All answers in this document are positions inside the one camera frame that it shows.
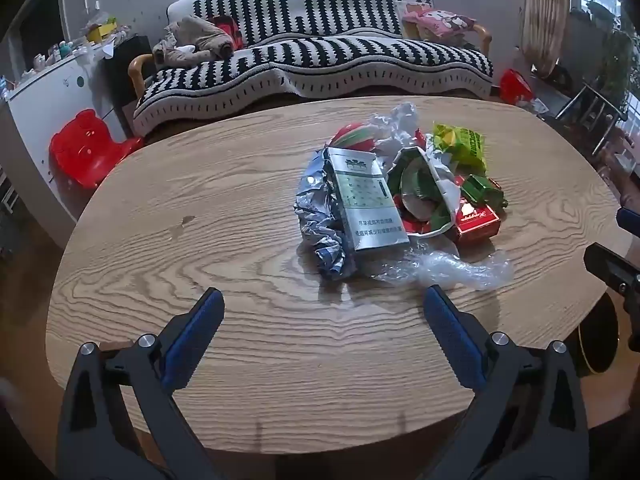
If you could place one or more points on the red green round wrapper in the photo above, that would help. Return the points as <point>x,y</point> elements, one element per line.
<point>352,135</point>

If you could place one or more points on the pink cartoon pillow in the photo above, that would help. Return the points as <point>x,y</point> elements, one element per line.
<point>445,22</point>

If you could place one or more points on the white paper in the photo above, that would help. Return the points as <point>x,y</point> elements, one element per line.
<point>395,125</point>

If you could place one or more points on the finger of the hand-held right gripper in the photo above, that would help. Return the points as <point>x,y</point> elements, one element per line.
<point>607,265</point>
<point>629,221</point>

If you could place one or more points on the black white striped sofa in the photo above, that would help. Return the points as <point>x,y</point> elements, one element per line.
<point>310,65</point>

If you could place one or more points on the clutter of small bottles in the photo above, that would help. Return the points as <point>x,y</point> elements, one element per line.
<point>55,55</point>

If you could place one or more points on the yellow box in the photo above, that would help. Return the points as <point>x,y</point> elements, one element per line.
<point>100,31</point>

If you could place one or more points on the green white torn packet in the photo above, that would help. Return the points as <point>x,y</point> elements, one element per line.
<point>415,180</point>

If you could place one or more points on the beige crumpled garment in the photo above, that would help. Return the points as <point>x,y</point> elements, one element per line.
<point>195,40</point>

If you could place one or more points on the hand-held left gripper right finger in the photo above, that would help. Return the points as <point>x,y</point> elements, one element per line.
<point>452,340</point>

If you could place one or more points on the silver cigarette carton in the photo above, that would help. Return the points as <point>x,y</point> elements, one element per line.
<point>365,205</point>

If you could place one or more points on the clear plastic wrap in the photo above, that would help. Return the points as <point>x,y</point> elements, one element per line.
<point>450,267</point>

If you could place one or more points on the red cigarette box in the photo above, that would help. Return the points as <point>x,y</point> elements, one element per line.
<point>472,222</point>

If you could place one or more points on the beige striped curtain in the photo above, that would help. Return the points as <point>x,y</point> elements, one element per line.
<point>542,10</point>

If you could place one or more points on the black trash bin gold rim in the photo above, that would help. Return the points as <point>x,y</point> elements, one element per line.
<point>597,340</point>

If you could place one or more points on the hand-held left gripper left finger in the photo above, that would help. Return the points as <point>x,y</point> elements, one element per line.
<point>195,340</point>

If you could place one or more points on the yellow green snack packet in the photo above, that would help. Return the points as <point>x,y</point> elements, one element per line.
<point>460,145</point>

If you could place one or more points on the blue silver foil wrapper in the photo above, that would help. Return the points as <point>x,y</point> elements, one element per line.
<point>317,210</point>

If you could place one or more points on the red plastic bag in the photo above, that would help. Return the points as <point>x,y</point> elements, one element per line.
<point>515,85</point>

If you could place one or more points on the white cabinet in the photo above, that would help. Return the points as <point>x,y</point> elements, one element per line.
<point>55,90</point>

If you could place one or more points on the red bear-shaped chair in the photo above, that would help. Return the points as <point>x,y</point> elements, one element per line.
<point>85,145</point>

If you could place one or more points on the small green box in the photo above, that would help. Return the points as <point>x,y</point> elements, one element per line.
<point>482,190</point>

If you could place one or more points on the green potted plant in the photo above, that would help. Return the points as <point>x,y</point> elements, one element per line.
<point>620,60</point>

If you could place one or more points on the black side cabinet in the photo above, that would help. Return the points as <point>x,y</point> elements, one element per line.
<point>125,70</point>

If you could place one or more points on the black wooden chair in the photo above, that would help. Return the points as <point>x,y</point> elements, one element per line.
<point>600,105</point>

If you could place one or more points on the yellow white cushion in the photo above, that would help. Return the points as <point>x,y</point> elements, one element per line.
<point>410,10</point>

